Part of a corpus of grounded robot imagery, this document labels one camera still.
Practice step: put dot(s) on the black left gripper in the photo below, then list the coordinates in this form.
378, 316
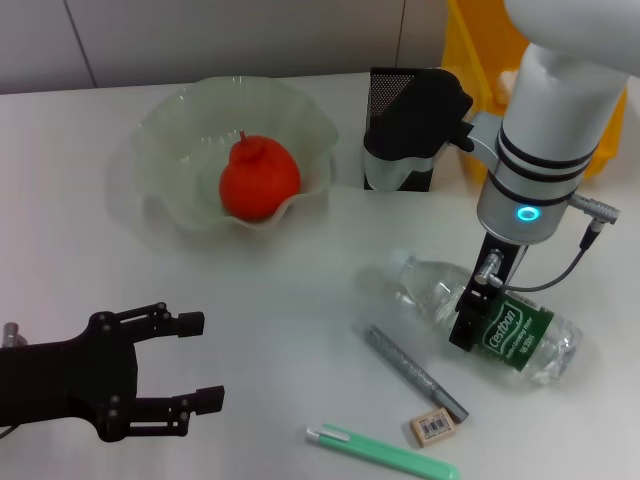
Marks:
70, 380

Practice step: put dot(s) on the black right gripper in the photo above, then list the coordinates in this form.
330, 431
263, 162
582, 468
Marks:
510, 255

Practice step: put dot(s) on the clear green-label water bottle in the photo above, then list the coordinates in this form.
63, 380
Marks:
530, 342

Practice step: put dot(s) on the green utility knife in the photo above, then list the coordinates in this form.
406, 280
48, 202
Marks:
385, 447

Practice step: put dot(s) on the orange fruit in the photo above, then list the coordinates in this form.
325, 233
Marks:
260, 180

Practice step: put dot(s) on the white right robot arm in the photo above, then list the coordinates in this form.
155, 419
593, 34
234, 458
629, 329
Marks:
550, 125

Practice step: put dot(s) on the grey marker pen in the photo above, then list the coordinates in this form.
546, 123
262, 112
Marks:
415, 372

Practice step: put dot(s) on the beige eraser with barcode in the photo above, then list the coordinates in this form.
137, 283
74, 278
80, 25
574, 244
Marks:
432, 426

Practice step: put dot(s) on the green glass fruit plate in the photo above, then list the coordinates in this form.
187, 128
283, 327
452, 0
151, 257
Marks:
170, 140

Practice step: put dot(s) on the black mesh pen holder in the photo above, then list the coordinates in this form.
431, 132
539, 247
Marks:
385, 95

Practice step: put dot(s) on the yellow plastic bin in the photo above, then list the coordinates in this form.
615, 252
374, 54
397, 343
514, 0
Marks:
475, 50

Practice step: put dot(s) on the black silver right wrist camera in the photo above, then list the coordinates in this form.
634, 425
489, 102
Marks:
415, 125

